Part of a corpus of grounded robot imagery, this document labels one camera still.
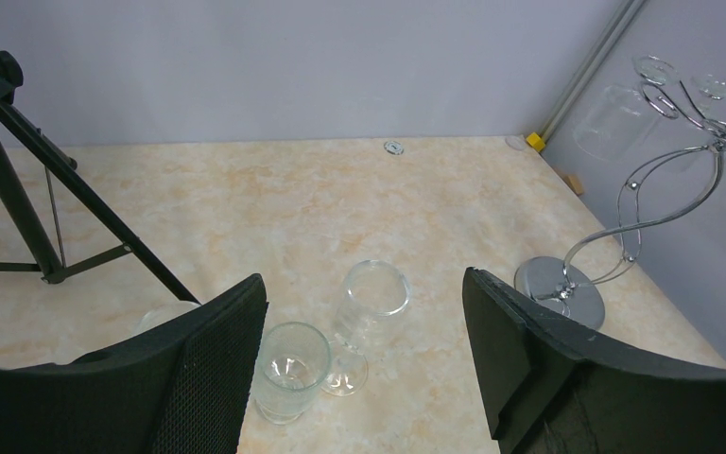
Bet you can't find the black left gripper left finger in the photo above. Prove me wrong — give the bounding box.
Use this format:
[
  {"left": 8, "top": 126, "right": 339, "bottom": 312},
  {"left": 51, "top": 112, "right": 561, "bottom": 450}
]
[{"left": 0, "top": 273, "right": 268, "bottom": 453}]

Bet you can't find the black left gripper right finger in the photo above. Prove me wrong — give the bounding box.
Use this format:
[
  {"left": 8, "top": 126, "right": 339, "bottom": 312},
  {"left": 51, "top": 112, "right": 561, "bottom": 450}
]
[{"left": 462, "top": 268, "right": 726, "bottom": 453}]

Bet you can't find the etched wine glass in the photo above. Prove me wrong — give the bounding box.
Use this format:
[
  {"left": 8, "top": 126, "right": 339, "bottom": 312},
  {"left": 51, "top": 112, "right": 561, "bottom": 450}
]
[
  {"left": 690, "top": 74, "right": 726, "bottom": 123},
  {"left": 573, "top": 55, "right": 679, "bottom": 162}
]

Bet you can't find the clear smooth wine glass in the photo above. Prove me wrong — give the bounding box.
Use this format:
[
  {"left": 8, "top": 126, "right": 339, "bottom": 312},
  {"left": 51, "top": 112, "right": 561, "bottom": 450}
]
[{"left": 131, "top": 301, "right": 200, "bottom": 337}]

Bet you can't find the chrome wine glass rack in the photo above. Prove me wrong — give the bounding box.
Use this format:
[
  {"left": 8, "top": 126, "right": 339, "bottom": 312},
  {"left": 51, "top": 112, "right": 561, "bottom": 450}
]
[{"left": 513, "top": 72, "right": 726, "bottom": 330}]

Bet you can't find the small wooden block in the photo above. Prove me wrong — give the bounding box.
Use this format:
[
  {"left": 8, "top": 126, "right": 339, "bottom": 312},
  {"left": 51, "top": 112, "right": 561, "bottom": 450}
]
[{"left": 560, "top": 173, "right": 584, "bottom": 197}]

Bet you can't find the yellow clamp right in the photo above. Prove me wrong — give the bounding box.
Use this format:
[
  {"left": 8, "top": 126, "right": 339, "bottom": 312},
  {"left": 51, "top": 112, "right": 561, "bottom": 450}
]
[{"left": 526, "top": 132, "right": 546, "bottom": 153}]

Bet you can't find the black perforated music stand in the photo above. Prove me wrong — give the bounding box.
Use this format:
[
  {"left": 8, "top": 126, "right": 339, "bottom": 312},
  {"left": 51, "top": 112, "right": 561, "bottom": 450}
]
[{"left": 0, "top": 48, "right": 201, "bottom": 306}]

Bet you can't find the corner wall rail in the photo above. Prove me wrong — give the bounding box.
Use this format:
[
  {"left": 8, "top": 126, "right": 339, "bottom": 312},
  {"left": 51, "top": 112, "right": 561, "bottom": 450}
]
[{"left": 539, "top": 0, "right": 648, "bottom": 145}]

